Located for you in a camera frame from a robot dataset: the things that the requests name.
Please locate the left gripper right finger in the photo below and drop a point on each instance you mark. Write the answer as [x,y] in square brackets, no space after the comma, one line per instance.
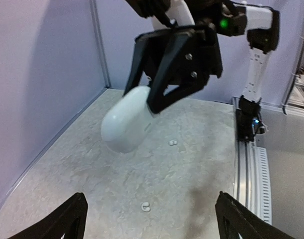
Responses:
[235,221]

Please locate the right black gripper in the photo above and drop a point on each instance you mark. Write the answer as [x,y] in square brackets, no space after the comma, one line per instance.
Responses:
[179,61]

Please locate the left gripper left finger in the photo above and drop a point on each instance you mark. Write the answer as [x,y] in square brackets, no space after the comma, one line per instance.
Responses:
[67,221]

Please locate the white charging case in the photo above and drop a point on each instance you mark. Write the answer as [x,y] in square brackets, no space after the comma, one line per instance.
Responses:
[128,122]

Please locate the white earbud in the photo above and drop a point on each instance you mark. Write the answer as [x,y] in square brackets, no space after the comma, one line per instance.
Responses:
[172,142]
[145,207]

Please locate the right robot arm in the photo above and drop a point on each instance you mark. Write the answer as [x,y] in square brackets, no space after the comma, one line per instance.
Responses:
[260,24]

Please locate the aluminium front rail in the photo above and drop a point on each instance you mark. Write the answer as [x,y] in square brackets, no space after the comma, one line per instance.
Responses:
[252,186]

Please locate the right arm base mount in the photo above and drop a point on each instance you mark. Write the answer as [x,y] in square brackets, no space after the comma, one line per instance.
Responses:
[249,120]

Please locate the right aluminium frame post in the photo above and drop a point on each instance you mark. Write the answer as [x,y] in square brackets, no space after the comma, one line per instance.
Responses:
[296,67]

